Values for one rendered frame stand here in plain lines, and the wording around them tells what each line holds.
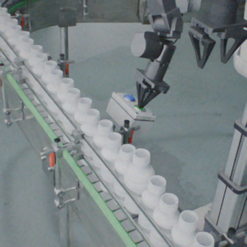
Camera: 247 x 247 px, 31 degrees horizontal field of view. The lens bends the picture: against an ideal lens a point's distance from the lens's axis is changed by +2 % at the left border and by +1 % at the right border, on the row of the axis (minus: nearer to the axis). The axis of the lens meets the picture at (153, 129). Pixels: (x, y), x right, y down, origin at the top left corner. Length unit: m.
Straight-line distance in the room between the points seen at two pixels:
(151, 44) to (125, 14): 1.49
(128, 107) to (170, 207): 0.44
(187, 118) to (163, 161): 0.58
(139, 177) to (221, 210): 0.90
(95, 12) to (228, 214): 1.40
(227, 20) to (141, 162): 0.35
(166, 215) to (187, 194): 1.74
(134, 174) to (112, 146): 0.12
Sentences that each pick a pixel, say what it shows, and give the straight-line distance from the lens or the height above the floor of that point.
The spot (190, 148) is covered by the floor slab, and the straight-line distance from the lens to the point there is 3.02.
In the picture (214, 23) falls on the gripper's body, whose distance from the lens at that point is 0.88.
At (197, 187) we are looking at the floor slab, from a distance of 2.72.
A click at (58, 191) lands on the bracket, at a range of 1.25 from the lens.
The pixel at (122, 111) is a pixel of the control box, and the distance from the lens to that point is 1.28.
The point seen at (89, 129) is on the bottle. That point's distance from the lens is 1.16.
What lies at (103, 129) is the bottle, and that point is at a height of 1.16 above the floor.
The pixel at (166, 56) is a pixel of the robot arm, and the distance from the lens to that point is 1.21.
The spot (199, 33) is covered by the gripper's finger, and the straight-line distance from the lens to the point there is 0.88.
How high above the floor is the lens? 1.80
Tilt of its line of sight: 35 degrees down
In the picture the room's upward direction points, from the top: 7 degrees clockwise
